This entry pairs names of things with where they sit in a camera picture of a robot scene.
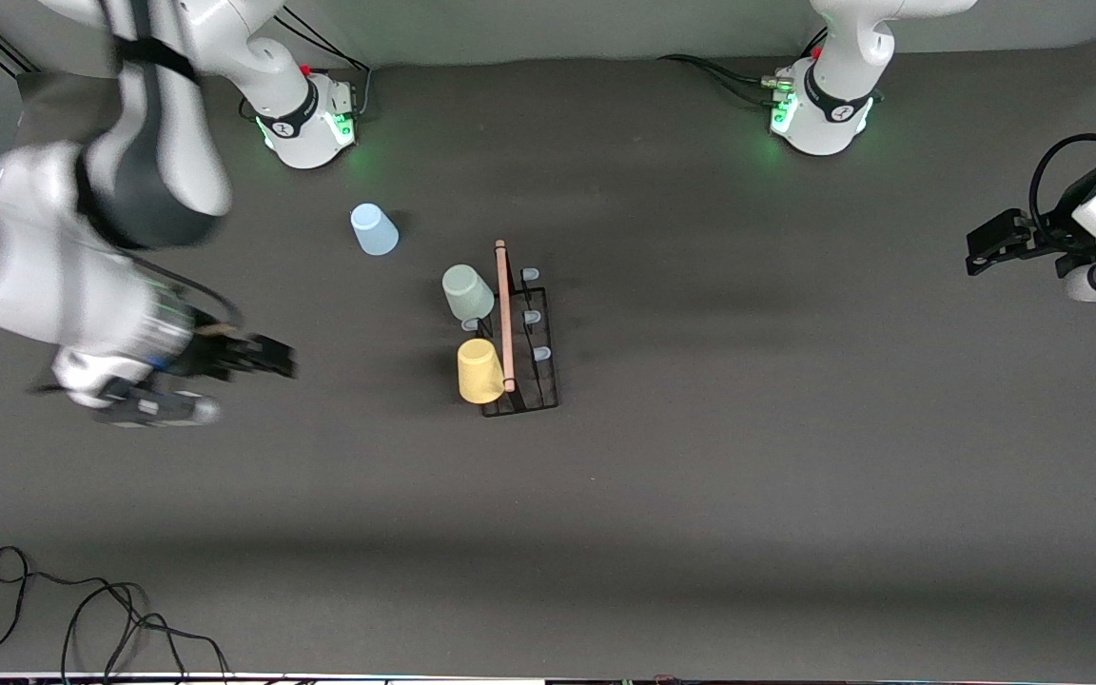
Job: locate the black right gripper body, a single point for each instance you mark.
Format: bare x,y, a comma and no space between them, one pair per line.
213,355

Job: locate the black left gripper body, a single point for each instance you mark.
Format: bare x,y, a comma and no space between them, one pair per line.
1050,240

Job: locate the pale green plastic cup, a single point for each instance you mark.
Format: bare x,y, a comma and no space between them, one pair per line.
467,290

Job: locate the yellow plastic cup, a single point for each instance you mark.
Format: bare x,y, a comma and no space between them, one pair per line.
479,371

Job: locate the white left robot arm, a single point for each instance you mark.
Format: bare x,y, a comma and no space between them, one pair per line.
838,105

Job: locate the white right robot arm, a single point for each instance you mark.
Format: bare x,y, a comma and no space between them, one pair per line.
158,143

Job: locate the light blue plastic cup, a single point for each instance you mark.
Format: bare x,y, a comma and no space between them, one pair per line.
375,233

